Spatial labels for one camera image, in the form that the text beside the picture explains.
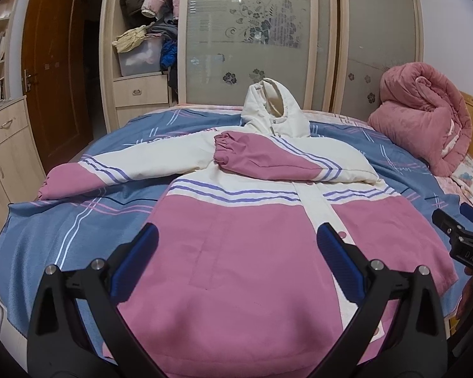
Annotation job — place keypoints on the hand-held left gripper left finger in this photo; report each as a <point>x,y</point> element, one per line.
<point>136,262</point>

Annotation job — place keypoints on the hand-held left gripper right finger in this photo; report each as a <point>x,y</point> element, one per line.
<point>339,262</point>

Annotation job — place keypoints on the pink and white hooded jacket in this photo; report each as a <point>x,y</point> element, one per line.
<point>240,264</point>

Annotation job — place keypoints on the grey folded clothes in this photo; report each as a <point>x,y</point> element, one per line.
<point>161,29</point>

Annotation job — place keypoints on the person's right hand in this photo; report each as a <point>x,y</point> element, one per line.
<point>471,295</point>

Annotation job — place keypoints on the blue striped bed sheet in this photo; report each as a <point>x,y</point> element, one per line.
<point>63,220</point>

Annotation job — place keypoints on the rolled pink quilt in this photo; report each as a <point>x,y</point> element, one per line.
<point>418,118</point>

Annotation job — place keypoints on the beige side cabinet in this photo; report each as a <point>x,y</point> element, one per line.
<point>8,157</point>

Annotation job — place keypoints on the beige wardrobe drawer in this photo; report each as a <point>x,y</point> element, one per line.
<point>140,90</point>

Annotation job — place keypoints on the clear plastic storage box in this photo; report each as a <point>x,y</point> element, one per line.
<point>140,57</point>

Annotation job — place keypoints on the blue garment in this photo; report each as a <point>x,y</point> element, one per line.
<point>168,55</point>

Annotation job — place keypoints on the brown wooden door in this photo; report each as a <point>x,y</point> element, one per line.
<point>55,67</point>

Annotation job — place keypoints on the yellow crumpled cloth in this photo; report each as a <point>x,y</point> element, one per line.
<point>130,38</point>

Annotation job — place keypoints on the beige wardrobe with glass doors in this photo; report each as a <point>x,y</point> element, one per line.
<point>260,27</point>

